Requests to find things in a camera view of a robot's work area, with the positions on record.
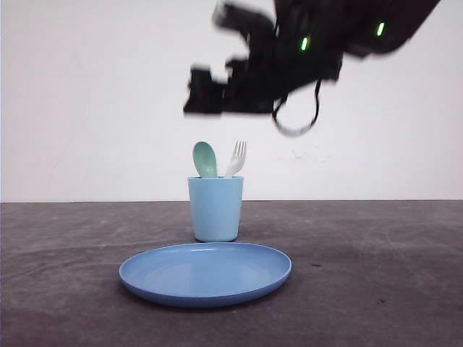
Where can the white plastic fork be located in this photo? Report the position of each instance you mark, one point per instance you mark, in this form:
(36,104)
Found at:
(237,159)

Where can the blue plastic plate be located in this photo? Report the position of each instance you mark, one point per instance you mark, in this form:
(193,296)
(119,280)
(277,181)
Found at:
(205,275)

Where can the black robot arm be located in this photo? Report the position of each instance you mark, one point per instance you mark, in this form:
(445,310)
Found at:
(361,28)

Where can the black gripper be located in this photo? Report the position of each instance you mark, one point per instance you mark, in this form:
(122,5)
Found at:
(283,56)

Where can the light blue plastic cup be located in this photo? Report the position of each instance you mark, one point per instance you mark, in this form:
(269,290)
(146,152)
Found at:
(215,207)

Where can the mint green plastic spoon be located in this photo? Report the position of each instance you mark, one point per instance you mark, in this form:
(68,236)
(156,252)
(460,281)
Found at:
(205,160)

